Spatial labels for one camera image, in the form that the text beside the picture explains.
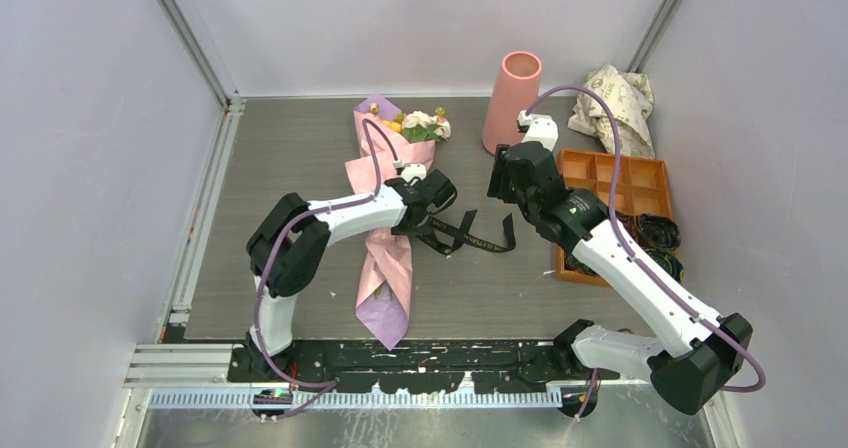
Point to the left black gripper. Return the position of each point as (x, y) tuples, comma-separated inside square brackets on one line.
[(406, 229)]

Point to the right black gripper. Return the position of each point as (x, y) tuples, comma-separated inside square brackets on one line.
[(499, 183)]

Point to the black ribbon with gold text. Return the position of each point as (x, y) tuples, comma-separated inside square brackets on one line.
[(446, 239)]

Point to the pink flower bouquet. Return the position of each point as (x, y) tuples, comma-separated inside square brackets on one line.
[(385, 289)]

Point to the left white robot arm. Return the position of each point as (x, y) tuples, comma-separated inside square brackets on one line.
[(286, 250)]

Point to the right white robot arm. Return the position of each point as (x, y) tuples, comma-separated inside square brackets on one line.
[(694, 350)]

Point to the pink cylindrical vase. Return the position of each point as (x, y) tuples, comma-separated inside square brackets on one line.
[(516, 87)]

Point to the orange compartment tray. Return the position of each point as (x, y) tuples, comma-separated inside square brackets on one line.
[(643, 185)]

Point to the crumpled printed paper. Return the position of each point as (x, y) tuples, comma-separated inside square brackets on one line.
[(630, 98)]

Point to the black rolled ribbon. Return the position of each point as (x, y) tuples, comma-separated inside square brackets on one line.
[(658, 232)]

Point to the dark green rolled ribbon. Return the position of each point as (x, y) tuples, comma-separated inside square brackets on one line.
[(669, 263)]

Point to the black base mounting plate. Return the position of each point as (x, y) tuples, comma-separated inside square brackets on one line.
[(429, 366)]

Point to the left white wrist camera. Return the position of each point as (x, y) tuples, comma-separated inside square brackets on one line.
[(410, 172)]

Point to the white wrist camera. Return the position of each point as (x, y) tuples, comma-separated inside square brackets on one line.
[(538, 128), (410, 172)]

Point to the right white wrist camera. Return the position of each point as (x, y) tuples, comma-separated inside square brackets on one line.
[(538, 128)]

